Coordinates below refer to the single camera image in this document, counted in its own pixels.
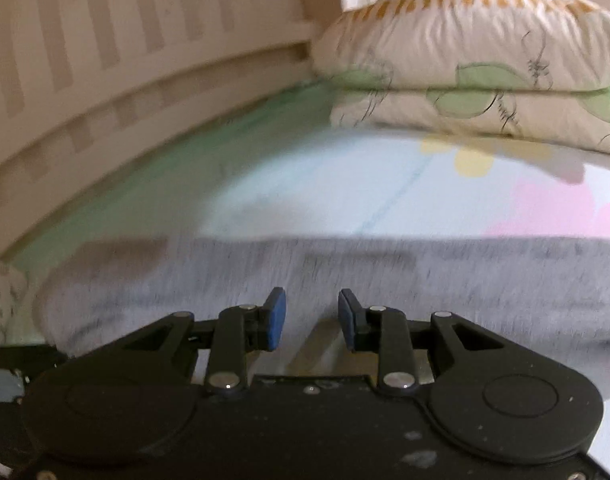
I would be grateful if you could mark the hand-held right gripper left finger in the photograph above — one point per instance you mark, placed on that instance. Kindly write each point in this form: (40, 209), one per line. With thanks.
(276, 317)

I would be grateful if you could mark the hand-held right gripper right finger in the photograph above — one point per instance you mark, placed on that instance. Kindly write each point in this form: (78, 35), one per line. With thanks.
(346, 320)

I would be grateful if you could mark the grey pants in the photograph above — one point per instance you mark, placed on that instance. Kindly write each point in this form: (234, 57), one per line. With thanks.
(485, 285)

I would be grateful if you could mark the white patterned cloth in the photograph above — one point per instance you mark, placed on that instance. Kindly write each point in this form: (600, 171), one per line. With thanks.
(0, 300)

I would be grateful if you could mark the cream floral pillow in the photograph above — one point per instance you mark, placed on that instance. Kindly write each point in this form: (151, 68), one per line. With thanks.
(485, 112)

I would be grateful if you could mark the floral pillow with orange trim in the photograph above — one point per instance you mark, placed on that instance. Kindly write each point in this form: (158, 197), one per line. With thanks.
(460, 35)

